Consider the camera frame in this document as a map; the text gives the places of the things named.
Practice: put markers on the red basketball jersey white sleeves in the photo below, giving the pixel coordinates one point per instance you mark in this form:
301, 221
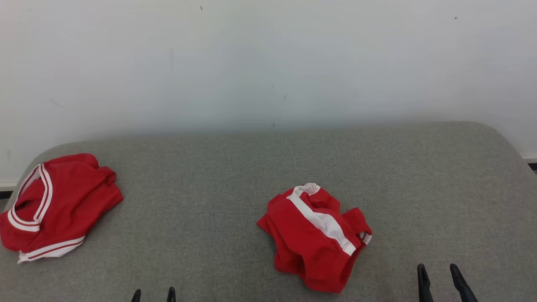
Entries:
71, 193

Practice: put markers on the red shorts white stripe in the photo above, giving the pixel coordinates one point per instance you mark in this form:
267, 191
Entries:
302, 247

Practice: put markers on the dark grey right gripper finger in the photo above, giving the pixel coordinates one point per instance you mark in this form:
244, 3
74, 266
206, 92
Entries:
461, 285
424, 285

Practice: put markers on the grey fabric sofa seat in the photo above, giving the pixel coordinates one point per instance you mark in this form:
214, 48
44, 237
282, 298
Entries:
209, 188

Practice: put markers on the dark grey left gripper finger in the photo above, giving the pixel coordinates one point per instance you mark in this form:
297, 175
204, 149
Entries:
136, 296
171, 295

